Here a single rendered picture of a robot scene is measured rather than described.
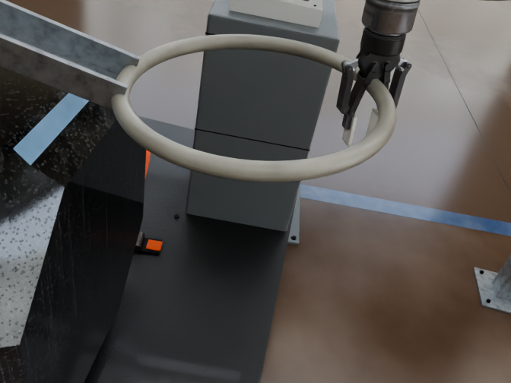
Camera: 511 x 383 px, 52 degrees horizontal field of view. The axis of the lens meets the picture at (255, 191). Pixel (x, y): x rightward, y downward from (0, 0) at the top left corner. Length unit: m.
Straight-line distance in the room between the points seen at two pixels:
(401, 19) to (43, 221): 0.69
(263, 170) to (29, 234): 0.43
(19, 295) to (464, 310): 1.54
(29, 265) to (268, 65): 0.99
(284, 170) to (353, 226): 1.48
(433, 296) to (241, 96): 1.01
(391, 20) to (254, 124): 0.91
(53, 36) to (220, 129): 0.90
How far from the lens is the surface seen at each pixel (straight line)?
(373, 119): 1.07
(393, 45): 0.96
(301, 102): 1.71
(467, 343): 1.96
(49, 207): 0.96
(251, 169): 0.72
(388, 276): 2.03
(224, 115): 1.75
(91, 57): 1.00
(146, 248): 1.86
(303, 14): 1.66
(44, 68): 0.90
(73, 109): 1.08
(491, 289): 2.19
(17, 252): 0.96
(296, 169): 0.73
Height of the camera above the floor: 1.35
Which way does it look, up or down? 38 degrees down
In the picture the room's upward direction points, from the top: 12 degrees clockwise
